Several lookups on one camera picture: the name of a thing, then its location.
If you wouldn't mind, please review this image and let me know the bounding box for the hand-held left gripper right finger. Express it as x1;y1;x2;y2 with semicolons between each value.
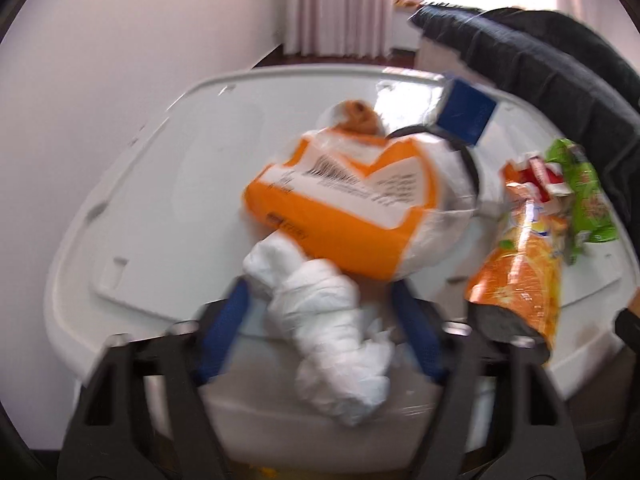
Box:
389;280;587;480

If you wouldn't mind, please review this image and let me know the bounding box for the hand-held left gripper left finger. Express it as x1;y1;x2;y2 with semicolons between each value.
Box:
57;277;261;480

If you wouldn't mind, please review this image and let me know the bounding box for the white tissue wad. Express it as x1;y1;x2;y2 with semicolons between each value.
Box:
242;240;393;428

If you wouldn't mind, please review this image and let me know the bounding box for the white plastic bin lid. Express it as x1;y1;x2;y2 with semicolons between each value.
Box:
42;65;640;466

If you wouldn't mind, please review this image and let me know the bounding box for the orange snack packet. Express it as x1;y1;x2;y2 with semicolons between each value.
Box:
464;160;572;367

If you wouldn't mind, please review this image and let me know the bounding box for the orange and white bread bag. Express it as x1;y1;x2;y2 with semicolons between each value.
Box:
242;127;482;281

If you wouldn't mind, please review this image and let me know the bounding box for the red and white packet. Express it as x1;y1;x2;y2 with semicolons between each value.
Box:
501;152;576;211

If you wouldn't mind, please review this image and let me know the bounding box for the green snack packet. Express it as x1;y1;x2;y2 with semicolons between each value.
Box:
544;137;620;267

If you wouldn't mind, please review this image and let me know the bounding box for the brown bread bun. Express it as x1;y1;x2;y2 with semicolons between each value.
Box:
320;100;388;137

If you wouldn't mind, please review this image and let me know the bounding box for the blue carton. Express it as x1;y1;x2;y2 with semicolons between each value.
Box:
432;77;498;148

